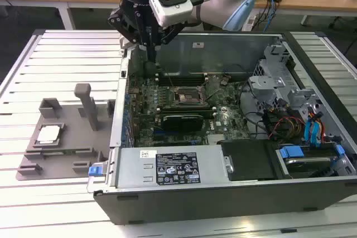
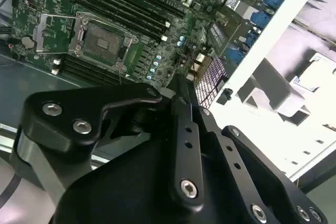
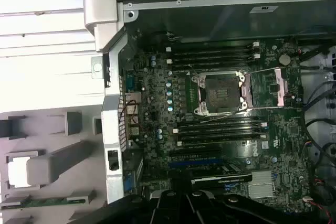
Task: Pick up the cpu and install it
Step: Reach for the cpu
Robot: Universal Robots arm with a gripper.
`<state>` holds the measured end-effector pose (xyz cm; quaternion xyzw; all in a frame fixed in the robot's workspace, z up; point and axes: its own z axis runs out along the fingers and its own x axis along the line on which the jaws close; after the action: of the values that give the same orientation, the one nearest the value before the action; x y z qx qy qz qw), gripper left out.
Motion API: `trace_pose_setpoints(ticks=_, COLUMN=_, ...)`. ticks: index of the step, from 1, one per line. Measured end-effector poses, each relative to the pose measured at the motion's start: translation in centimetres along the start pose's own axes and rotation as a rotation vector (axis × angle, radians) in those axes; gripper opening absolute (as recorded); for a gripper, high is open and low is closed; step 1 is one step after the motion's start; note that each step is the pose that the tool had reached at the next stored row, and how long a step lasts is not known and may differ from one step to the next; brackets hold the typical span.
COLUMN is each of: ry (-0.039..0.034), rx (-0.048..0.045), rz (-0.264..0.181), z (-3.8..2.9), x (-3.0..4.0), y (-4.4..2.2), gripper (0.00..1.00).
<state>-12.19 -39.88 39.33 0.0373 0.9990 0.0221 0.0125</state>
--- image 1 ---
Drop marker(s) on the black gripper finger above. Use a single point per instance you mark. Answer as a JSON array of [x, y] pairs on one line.
[[171, 33], [120, 23]]

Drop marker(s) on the thin metal locking lever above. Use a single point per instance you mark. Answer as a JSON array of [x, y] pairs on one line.
[[170, 77]]

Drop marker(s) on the silver CPU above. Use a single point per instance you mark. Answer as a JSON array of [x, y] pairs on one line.
[[48, 134]]

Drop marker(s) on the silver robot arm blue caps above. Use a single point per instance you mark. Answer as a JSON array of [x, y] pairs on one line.
[[212, 9]]

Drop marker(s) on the CPU socket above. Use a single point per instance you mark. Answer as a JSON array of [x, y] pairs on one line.
[[187, 97]]

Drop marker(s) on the grey case latch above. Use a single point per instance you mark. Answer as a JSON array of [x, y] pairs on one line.
[[124, 43]]

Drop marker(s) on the black RAM slot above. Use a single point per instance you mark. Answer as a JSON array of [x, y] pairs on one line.
[[181, 84], [207, 113], [207, 110], [181, 78]]

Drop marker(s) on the round coin battery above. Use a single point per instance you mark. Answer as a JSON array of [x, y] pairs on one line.
[[224, 82]]

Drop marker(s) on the blue board connector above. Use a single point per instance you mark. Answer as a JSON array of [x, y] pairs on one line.
[[159, 132]]

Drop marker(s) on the green motherboard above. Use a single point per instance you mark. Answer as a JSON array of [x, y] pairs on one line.
[[228, 121]]

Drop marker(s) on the silver metal drive cage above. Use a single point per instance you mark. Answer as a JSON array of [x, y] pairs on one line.
[[265, 82]]

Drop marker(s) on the silver chipset heat sink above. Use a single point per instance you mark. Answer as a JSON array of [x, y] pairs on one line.
[[217, 138]]

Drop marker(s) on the grey parts rack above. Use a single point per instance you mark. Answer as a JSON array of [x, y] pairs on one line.
[[69, 137]]

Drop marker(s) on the silver power supply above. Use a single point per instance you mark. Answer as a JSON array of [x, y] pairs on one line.
[[134, 171]]

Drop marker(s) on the green RAM stick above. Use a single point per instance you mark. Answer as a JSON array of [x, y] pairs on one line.
[[55, 152]]

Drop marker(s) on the black plastic bay cover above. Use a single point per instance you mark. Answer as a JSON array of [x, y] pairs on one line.
[[248, 160]]

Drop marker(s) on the blue case latch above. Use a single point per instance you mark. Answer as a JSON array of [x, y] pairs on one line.
[[96, 171]]

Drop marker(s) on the hard disk blue carrier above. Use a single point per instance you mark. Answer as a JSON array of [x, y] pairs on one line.
[[291, 152]]

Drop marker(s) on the open black PC case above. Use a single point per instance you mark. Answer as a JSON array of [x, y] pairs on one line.
[[223, 201]]

